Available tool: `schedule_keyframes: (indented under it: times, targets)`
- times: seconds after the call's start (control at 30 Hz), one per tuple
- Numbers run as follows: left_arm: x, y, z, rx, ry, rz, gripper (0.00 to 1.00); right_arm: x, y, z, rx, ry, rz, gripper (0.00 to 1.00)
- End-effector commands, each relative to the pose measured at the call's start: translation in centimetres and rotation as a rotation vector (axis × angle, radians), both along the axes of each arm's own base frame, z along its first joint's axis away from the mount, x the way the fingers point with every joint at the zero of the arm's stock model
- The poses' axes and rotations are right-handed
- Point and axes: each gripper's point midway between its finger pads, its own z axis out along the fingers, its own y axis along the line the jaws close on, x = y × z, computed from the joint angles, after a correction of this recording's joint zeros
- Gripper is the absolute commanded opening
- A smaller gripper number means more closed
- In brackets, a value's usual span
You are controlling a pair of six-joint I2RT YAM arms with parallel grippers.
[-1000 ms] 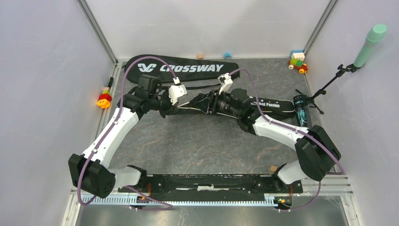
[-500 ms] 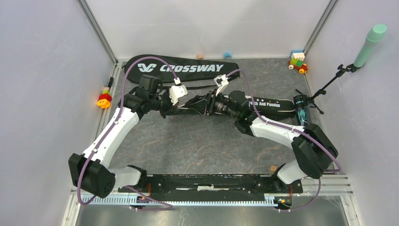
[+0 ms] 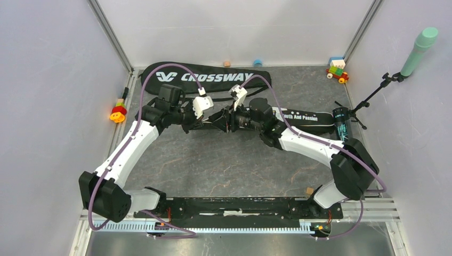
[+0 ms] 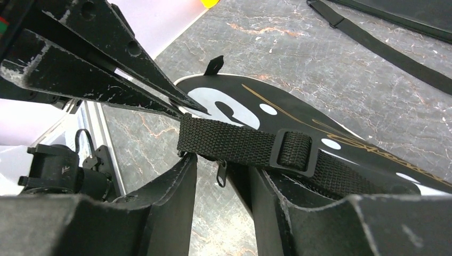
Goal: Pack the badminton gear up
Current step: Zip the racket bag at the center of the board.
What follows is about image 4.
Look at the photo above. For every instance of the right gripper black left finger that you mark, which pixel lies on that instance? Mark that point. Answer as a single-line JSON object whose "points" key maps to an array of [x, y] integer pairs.
{"points": [[155, 219]]}

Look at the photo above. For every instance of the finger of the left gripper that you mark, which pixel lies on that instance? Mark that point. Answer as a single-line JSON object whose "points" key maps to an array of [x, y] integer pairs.
{"points": [[97, 33], [35, 63]]}

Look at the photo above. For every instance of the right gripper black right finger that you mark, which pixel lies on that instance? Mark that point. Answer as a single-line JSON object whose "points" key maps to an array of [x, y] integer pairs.
{"points": [[290, 220]]}

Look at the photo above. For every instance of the black sport racket bag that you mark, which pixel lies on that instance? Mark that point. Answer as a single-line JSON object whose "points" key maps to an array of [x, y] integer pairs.
{"points": [[295, 156]]}

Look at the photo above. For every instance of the black crossway racket bag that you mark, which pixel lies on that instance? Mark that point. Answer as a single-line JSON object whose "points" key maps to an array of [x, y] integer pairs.
{"points": [[412, 25]]}

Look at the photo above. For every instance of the red yellow toy blocks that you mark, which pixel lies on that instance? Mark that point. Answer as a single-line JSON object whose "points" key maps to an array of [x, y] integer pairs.
{"points": [[209, 3]]}

